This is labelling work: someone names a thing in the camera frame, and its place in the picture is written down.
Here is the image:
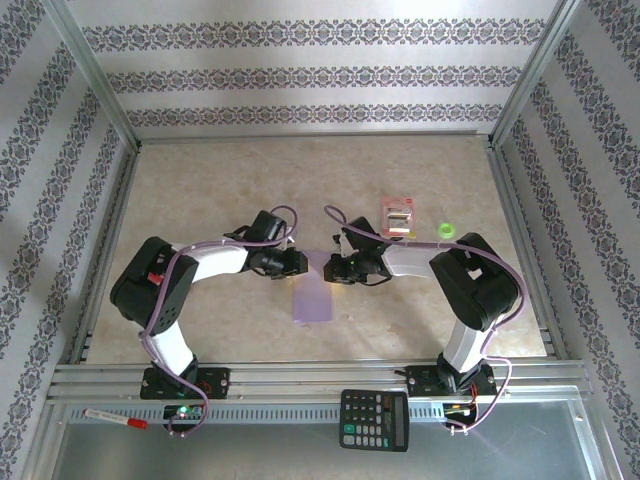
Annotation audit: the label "black calculator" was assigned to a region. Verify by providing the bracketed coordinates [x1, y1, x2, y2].
[338, 388, 411, 454]

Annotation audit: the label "aluminium frame post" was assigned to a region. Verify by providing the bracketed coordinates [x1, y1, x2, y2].
[42, 0, 144, 151]
[488, 0, 590, 149]

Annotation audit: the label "white marker red cap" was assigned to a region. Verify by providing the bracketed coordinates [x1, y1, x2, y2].
[82, 407, 150, 431]

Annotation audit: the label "circuit board orange wires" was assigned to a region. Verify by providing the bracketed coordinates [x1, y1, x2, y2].
[442, 399, 480, 419]

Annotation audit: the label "purple paper sheet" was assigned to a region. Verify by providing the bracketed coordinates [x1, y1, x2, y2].
[291, 248, 335, 327]

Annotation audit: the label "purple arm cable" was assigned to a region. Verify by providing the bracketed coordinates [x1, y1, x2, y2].
[139, 204, 301, 441]
[323, 204, 527, 436]

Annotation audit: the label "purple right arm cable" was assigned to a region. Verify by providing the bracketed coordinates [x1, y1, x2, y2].
[323, 204, 527, 436]

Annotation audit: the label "wide aluminium frame rail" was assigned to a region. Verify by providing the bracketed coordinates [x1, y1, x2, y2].
[47, 360, 594, 401]

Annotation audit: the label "grey metal sheet panel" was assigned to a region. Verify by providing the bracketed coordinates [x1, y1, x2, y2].
[49, 422, 604, 480]

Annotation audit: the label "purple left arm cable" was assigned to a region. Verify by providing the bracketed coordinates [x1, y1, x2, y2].
[139, 204, 301, 441]

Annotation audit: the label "grey slotted cable duct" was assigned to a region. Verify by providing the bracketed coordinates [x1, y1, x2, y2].
[67, 402, 484, 425]

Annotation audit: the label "circuit board green light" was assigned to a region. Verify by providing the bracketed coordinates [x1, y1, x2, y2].
[163, 403, 205, 422]

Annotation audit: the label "pink battery blister pack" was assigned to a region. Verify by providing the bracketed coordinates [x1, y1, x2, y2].
[379, 195, 419, 240]

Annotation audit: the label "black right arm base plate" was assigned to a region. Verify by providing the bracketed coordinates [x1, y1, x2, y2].
[404, 364, 499, 399]

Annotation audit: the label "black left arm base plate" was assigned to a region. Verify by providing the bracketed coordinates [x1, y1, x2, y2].
[139, 366, 232, 400]

